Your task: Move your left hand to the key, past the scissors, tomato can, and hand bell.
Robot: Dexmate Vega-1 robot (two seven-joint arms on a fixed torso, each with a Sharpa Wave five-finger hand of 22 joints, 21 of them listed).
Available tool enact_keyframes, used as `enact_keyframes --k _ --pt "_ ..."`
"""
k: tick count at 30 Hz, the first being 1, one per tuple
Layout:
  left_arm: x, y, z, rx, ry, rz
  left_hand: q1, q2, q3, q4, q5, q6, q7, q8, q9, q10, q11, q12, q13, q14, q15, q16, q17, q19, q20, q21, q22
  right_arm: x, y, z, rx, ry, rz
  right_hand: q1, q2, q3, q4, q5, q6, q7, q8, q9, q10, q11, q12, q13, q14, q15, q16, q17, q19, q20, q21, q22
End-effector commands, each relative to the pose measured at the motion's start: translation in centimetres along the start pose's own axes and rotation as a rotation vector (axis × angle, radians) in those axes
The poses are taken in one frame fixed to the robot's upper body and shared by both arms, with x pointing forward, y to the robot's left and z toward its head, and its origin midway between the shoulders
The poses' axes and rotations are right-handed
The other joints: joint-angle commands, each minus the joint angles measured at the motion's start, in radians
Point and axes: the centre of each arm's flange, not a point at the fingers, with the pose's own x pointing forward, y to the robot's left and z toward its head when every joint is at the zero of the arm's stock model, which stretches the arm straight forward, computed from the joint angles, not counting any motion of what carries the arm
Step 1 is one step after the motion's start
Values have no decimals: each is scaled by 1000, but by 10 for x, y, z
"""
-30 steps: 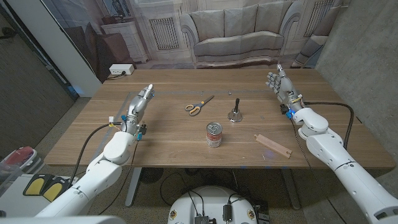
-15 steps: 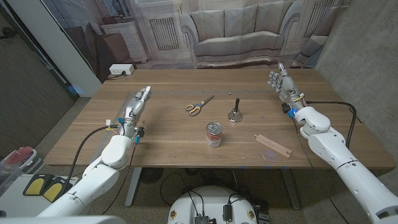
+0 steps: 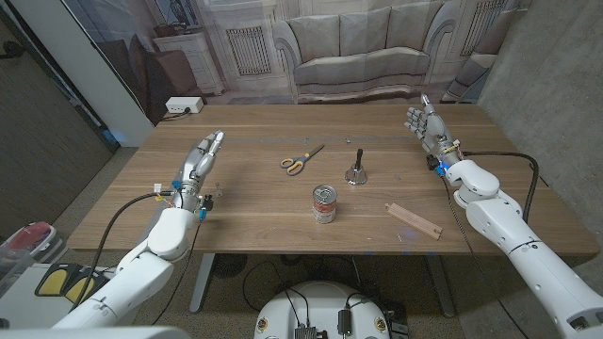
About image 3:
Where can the black adapter on base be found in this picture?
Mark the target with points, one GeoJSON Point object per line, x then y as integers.
{"type": "Point", "coordinates": [344, 322]}

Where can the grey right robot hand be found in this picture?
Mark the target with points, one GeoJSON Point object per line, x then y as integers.
{"type": "Point", "coordinates": [435, 129]}

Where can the grey table leg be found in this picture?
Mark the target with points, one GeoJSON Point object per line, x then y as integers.
{"type": "Point", "coordinates": [442, 287]}
{"type": "Point", "coordinates": [201, 282]}

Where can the red item in clear box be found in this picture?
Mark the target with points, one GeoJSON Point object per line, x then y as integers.
{"type": "Point", "coordinates": [33, 237]}

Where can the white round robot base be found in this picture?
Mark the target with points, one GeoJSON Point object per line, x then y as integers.
{"type": "Point", "coordinates": [320, 306]}

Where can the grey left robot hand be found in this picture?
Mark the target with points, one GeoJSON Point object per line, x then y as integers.
{"type": "Point", "coordinates": [198, 165]}

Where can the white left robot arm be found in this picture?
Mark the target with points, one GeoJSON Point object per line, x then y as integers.
{"type": "Point", "coordinates": [141, 273]}

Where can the white power strip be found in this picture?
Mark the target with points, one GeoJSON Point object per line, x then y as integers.
{"type": "Point", "coordinates": [184, 104]}

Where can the white robot torso edge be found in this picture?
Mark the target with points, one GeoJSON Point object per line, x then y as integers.
{"type": "Point", "coordinates": [94, 333]}

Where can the printed living room backdrop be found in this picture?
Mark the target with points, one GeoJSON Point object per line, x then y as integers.
{"type": "Point", "coordinates": [358, 52]}

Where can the wooden toy track piece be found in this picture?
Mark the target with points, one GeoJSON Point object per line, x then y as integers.
{"type": "Point", "coordinates": [412, 220]}

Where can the grey tape outline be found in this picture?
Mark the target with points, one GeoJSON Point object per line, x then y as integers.
{"type": "Point", "coordinates": [282, 140]}

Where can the yellow black foot pedal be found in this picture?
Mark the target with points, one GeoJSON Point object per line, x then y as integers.
{"type": "Point", "coordinates": [77, 289]}
{"type": "Point", "coordinates": [53, 281]}

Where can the tomato can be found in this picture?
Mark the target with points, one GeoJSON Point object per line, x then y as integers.
{"type": "Point", "coordinates": [324, 207]}

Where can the clear plastic bin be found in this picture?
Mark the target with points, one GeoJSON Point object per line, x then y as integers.
{"type": "Point", "coordinates": [11, 270]}

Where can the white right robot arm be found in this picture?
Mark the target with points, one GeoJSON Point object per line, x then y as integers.
{"type": "Point", "coordinates": [518, 240]}

